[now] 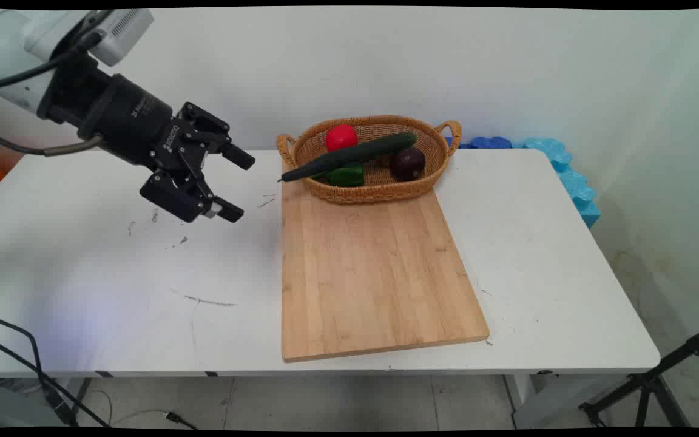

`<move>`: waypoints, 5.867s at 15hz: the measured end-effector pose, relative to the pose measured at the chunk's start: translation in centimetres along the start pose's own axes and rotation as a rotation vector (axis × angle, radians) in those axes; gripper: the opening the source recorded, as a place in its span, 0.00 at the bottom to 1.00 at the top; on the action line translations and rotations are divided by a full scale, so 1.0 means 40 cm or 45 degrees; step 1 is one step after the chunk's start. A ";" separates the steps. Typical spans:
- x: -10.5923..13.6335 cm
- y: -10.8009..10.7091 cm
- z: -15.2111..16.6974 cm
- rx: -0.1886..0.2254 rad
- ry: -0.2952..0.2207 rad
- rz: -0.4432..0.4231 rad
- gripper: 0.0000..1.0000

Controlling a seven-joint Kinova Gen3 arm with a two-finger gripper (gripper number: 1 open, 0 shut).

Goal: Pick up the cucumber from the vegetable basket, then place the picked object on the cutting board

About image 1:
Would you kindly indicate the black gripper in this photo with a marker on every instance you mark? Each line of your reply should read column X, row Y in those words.
column 125, row 118

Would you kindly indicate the long dark green cucumber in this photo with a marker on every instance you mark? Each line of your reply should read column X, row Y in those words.
column 355, row 153

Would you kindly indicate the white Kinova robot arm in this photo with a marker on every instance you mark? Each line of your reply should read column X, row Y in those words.
column 3, row 36

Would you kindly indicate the red tomato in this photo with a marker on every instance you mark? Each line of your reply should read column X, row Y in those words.
column 341, row 138

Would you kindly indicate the green bell pepper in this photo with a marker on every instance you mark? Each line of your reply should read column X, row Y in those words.
column 347, row 177

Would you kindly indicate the bamboo cutting board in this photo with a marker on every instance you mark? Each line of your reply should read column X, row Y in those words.
column 374, row 273

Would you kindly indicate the dark purple round fruit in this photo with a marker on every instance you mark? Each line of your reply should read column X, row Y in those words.
column 408, row 164

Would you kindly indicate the dark blue foam mat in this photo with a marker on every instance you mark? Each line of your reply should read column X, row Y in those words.
column 489, row 142

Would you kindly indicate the grey box under table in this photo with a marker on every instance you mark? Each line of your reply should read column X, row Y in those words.
column 10, row 403

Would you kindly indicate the light blue foam mat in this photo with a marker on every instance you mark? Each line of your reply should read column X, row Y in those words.
column 574, row 185

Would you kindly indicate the white table leg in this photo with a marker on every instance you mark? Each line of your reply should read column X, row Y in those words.
column 522, row 394

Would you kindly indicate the black tripod stand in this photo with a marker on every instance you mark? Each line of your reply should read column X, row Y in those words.
column 650, row 382

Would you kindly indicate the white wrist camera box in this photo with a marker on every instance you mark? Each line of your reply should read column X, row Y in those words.
column 125, row 27

